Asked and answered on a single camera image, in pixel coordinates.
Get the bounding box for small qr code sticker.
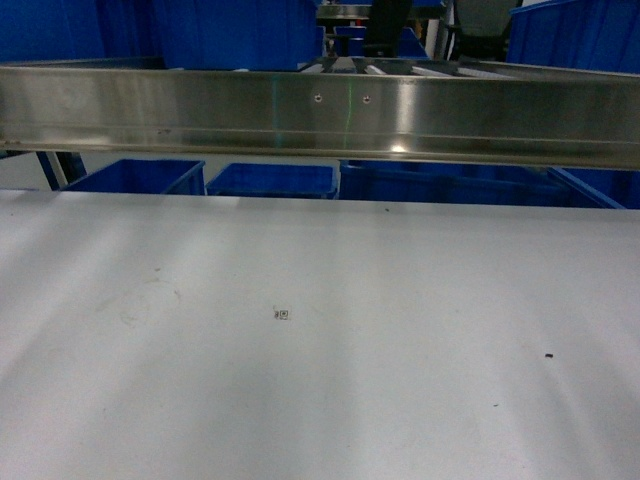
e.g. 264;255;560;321
274;309;290;320

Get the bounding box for blue bin lower middle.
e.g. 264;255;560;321
205;163;338;199

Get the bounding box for blue bin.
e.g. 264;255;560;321
339;160;623;209
1;1;321;71
506;1;639;74
205;163;338;199
63;159;206;196

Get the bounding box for blue bin lower right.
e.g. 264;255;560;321
339;160;623;209

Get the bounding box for blue bin lower left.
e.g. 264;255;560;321
63;159;206;196

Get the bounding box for blue bin upper left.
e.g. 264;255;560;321
1;1;321;71

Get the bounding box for blue bin upper right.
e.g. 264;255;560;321
506;1;639;74

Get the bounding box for stainless steel shelf rail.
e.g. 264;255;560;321
1;57;639;170

